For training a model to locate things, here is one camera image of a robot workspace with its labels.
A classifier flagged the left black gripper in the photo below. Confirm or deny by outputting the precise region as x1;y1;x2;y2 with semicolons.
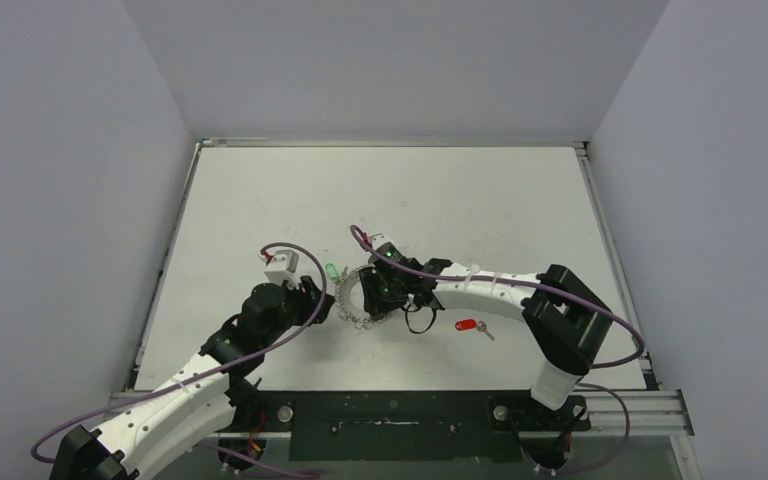
261;275;333;348

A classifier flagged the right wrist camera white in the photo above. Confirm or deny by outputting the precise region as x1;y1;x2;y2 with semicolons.
367;233;392;250

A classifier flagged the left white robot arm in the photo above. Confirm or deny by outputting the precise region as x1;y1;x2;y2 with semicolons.
50;276;335;479

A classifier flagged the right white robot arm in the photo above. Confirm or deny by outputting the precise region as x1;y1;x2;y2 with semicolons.
360;234;612;429

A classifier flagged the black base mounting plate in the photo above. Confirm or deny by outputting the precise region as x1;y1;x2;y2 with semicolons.
214;390;591;463

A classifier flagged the aluminium frame rail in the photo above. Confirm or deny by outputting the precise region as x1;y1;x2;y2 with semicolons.
97;389;694;440

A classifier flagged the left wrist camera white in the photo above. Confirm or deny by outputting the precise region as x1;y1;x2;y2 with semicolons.
264;250;299;289

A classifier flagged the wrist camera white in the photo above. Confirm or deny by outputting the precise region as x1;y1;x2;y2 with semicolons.
367;233;392;250
264;250;299;289

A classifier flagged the key with red tag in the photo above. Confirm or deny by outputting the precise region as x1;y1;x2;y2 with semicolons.
455;319;495;341

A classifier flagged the silver keyring disc with rings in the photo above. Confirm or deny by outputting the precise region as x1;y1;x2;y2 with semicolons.
334;266;393;330

